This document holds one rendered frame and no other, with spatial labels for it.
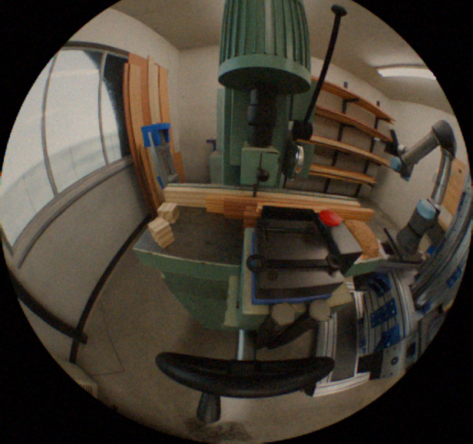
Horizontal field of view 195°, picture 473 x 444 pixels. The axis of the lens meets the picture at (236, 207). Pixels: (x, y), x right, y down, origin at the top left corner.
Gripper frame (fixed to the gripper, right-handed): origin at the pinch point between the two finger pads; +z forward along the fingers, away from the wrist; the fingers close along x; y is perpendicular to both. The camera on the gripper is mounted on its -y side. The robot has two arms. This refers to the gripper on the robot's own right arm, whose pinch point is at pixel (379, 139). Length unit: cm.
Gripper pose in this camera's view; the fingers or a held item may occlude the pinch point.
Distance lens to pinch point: 123.0
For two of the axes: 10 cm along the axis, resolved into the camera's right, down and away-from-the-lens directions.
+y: 1.0, 8.4, 5.3
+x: 9.9, -0.5, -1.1
